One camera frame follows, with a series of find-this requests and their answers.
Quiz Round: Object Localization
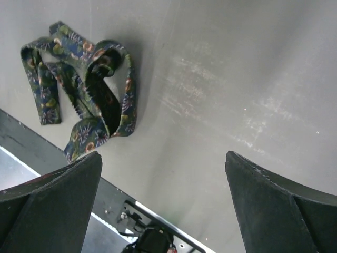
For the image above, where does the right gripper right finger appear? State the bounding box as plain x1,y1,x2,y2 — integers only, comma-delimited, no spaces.
225,151,336,252

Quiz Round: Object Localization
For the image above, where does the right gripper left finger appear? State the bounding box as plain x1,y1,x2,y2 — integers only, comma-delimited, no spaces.
1,151,102,252

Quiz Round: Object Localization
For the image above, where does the green floral tie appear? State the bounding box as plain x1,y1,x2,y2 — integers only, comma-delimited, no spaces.
20,21,137,163

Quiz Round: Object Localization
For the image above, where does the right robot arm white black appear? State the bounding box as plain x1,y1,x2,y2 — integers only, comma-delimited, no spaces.
1,151,336,252

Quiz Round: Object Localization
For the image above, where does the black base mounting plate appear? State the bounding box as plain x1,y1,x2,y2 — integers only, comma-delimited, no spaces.
1,111,209,252

